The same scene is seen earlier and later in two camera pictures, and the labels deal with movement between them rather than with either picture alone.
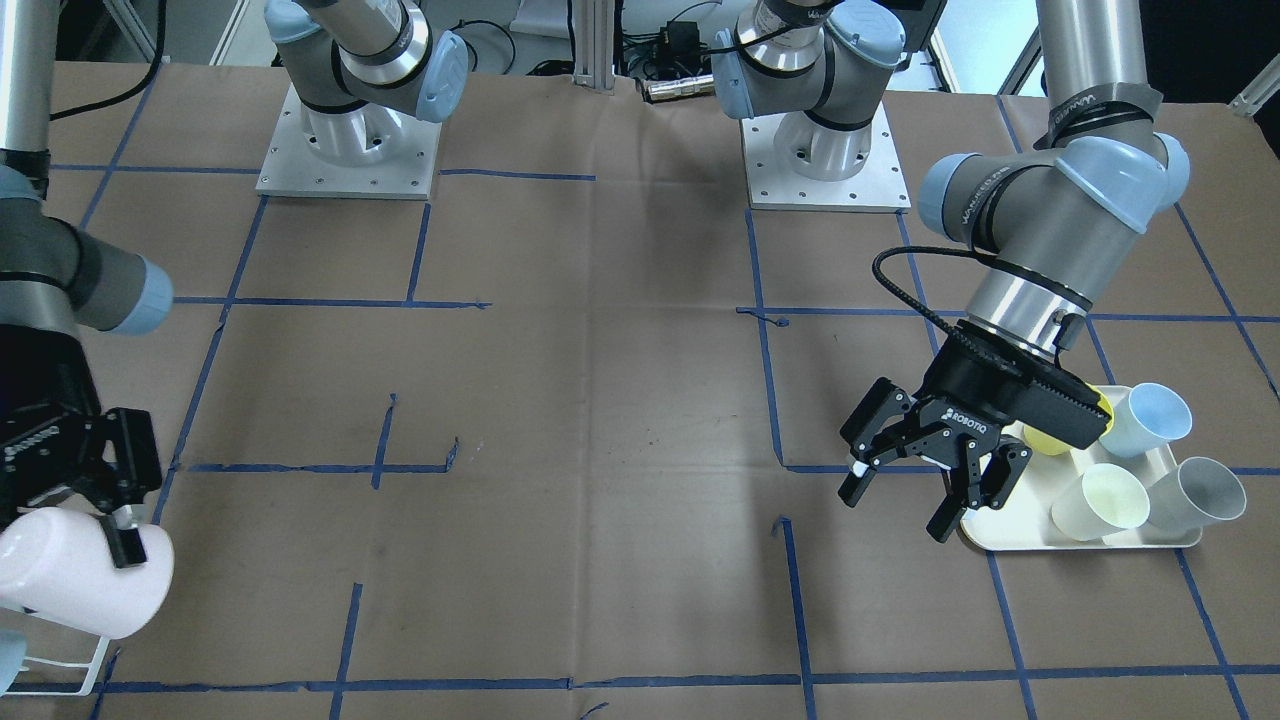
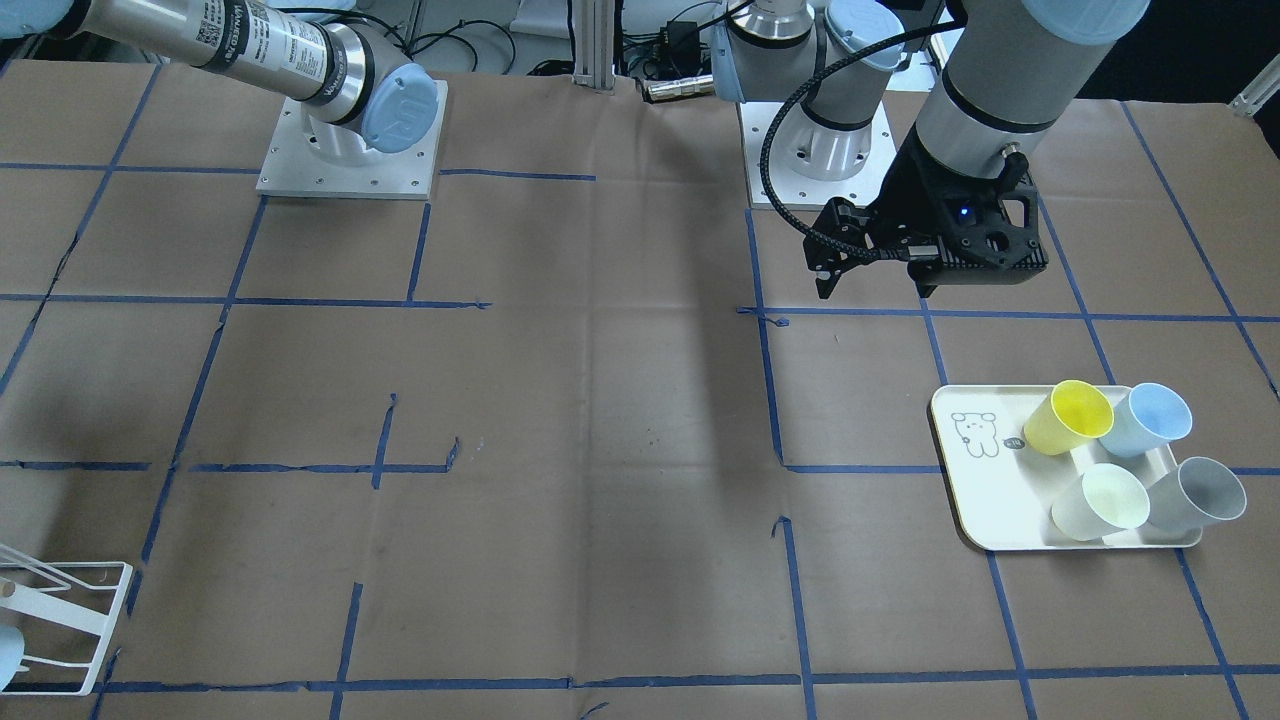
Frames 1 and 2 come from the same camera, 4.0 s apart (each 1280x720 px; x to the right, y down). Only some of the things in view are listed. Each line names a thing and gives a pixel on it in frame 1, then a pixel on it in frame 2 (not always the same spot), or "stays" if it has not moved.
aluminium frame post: x=594 y=22 stays
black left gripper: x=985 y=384 -> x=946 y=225
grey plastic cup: x=1198 y=493 stays
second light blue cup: x=1149 y=416 stays
